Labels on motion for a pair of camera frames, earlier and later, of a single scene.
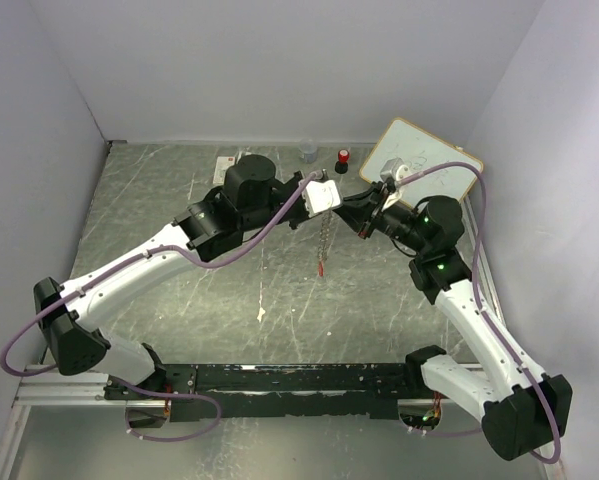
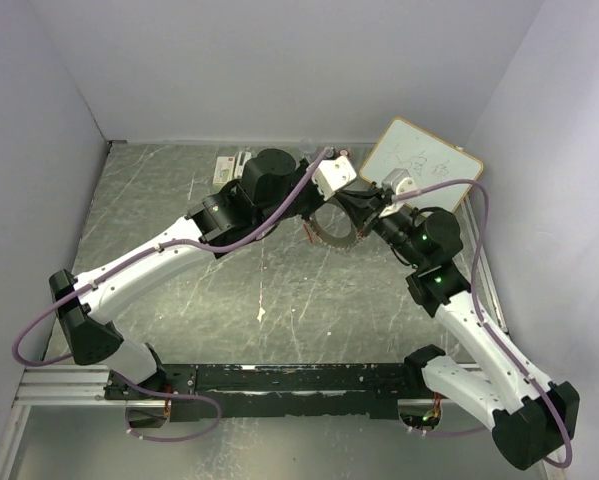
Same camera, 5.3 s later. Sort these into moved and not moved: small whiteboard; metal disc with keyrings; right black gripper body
Moved: metal disc with keyrings
Not moved: right black gripper body; small whiteboard
